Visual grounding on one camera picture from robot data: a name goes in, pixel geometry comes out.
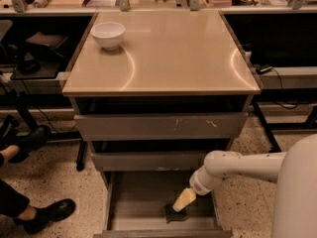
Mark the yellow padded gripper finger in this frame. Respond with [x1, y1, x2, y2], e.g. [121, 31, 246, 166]
[172, 187, 196, 212]

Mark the dark green sponge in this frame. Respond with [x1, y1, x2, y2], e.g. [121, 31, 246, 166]
[163, 204, 188, 223]

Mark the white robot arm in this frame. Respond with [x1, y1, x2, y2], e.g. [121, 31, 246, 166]
[172, 134, 317, 238]

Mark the grey middle drawer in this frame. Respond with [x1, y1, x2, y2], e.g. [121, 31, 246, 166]
[91, 151, 207, 172]

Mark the grey drawer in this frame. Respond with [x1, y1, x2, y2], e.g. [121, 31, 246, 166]
[91, 151, 207, 172]
[93, 171, 232, 238]
[74, 112, 248, 141]

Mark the grey bottom drawer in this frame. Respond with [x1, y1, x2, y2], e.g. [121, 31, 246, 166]
[93, 171, 232, 238]

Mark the grey top drawer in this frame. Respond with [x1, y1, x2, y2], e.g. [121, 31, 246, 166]
[74, 112, 248, 141]

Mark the grey drawer cabinet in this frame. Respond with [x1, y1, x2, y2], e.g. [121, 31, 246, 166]
[61, 9, 264, 238]

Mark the black table leg right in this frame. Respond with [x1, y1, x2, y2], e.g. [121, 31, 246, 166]
[253, 102, 280, 153]

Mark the black table leg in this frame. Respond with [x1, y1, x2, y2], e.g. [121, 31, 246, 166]
[253, 102, 280, 153]
[76, 140, 87, 172]

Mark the black table leg left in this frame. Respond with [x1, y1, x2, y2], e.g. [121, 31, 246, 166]
[76, 140, 87, 172]

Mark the black shoe near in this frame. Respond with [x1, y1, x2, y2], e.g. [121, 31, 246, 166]
[13, 198, 76, 235]

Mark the black shoe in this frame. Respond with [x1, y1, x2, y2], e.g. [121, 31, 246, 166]
[13, 198, 76, 235]
[9, 125, 51, 164]

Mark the black power adapter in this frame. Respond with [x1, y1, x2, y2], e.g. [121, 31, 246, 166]
[256, 64, 272, 75]

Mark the black shoe far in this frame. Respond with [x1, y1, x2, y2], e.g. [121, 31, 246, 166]
[9, 125, 51, 164]

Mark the black trouser leg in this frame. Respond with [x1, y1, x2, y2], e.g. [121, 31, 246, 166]
[0, 180, 30, 217]

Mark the white ceramic bowl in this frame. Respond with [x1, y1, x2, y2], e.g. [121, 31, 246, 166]
[90, 22, 125, 50]

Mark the dark box on shelf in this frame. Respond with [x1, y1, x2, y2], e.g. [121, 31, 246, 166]
[26, 32, 68, 62]

